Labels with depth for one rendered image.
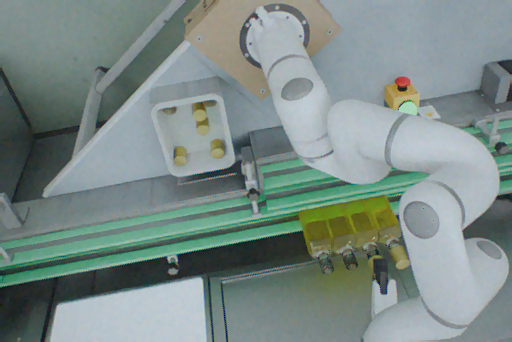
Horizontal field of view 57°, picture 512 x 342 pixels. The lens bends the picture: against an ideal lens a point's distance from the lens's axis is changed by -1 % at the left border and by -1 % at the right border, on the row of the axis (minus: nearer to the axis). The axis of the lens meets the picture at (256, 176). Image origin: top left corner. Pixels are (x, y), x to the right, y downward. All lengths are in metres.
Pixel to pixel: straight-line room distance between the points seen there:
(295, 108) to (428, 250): 0.32
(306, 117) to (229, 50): 0.33
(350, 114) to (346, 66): 0.51
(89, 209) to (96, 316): 0.28
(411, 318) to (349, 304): 0.43
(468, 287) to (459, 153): 0.19
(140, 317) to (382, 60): 0.90
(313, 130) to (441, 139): 0.22
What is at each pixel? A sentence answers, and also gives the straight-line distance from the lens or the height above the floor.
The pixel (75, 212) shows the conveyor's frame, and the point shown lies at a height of 0.84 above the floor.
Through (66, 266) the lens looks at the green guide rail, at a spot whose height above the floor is 0.94.
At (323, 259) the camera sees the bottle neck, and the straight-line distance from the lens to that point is 1.15.
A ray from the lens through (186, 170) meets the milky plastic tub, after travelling 1.27.
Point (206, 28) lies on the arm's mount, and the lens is 1.05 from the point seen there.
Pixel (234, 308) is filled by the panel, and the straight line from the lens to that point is 1.26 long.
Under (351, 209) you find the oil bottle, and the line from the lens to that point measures 1.24.
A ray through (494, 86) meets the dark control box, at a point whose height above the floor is 0.82.
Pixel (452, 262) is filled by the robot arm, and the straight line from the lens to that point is 0.67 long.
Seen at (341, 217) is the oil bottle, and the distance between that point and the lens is 1.22.
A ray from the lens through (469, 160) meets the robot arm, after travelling 0.74.
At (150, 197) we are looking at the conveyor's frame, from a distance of 1.33.
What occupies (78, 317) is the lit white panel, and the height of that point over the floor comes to 1.05.
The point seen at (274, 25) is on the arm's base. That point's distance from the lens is 1.02.
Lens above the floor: 1.82
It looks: 49 degrees down
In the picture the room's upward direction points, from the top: 168 degrees clockwise
